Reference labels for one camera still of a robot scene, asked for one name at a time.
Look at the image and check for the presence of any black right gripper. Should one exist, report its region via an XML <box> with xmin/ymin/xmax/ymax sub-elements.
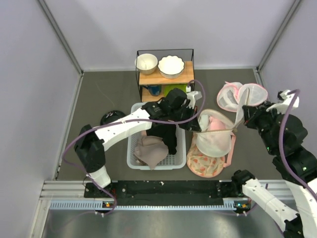
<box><xmin>242</xmin><ymin>99</ymin><xmax>282</xmax><ymax>153</ymax></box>

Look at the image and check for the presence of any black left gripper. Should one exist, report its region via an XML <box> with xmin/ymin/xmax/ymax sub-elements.
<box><xmin>168</xmin><ymin>104</ymin><xmax>201</xmax><ymax>132</ymax></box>

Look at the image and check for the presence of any pink bra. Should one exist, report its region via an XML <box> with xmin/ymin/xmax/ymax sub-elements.
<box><xmin>207</xmin><ymin>116</ymin><xmax>227</xmax><ymax>131</ymax></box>

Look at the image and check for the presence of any white mesh laundry bag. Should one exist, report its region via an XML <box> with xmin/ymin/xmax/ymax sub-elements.
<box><xmin>196</xmin><ymin>91</ymin><xmax>249</xmax><ymax>157</ymax></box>

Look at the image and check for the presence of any white bra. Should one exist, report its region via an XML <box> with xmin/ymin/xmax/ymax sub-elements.
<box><xmin>198</xmin><ymin>115</ymin><xmax>210</xmax><ymax>132</ymax></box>

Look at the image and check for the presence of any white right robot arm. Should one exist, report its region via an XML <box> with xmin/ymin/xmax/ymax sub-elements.
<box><xmin>231</xmin><ymin>102</ymin><xmax>317</xmax><ymax>238</ymax></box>

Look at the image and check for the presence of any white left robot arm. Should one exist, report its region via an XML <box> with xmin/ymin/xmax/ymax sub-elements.
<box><xmin>74</xmin><ymin>88</ymin><xmax>202</xmax><ymax>197</ymax></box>

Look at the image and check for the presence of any white plastic laundry basket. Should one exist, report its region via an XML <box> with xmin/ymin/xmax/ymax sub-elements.
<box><xmin>126</xmin><ymin>103</ymin><xmax>187</xmax><ymax>171</ymax></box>

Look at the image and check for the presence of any pink trimmed mesh laundry bag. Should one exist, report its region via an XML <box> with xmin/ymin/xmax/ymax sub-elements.
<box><xmin>216</xmin><ymin>82</ymin><xmax>268</xmax><ymax>112</ymax></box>

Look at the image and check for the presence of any tulip print mesh bra bag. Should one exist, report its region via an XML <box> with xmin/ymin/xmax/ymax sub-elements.
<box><xmin>186</xmin><ymin>136</ymin><xmax>236</xmax><ymax>179</ymax></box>

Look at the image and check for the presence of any beige bra in basket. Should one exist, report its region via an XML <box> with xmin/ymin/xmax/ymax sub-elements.
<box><xmin>133</xmin><ymin>136</ymin><xmax>168</xmax><ymax>170</ymax></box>

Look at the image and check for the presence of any black garment in basket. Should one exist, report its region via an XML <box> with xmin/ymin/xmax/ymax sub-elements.
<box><xmin>146</xmin><ymin>123</ymin><xmax>177</xmax><ymax>155</ymax></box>

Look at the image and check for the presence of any green plastic plate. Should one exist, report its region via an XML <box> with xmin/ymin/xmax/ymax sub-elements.
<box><xmin>163</xmin><ymin>84</ymin><xmax>187</xmax><ymax>96</ymax></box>

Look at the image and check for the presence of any blue mug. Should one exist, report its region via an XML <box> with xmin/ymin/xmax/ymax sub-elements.
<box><xmin>145</xmin><ymin>85</ymin><xmax>161</xmax><ymax>97</ymax></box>

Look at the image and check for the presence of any white scalloped bowl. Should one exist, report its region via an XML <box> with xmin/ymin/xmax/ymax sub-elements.
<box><xmin>158</xmin><ymin>56</ymin><xmax>185</xmax><ymax>79</ymax></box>

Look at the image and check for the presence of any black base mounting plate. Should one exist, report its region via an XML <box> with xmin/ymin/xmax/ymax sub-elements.
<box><xmin>83</xmin><ymin>179</ymin><xmax>251</xmax><ymax>206</ymax></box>

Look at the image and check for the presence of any cream round bowl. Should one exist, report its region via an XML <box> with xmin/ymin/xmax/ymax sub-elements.
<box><xmin>135</xmin><ymin>53</ymin><xmax>158</xmax><ymax>75</ymax></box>

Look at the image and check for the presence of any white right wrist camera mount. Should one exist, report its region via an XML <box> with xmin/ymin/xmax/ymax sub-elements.
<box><xmin>266</xmin><ymin>90</ymin><xmax>299</xmax><ymax>114</ymax></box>

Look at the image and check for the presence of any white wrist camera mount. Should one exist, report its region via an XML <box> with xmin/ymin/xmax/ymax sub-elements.
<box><xmin>186</xmin><ymin>86</ymin><xmax>202</xmax><ymax>109</ymax></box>
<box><xmin>266</xmin><ymin>90</ymin><xmax>299</xmax><ymax>114</ymax></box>

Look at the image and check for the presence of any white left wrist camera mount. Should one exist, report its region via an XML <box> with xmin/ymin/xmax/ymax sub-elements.
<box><xmin>186</xmin><ymin>86</ymin><xmax>202</xmax><ymax>109</ymax></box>

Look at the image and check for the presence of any black wire wooden shelf rack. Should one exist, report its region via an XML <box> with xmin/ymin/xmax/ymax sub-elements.
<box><xmin>135</xmin><ymin>49</ymin><xmax>195</xmax><ymax>102</ymax></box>

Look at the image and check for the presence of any grey slotted cable duct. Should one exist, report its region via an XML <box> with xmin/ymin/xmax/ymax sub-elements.
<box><xmin>49</xmin><ymin>198</ymin><xmax>250</xmax><ymax>211</ymax></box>

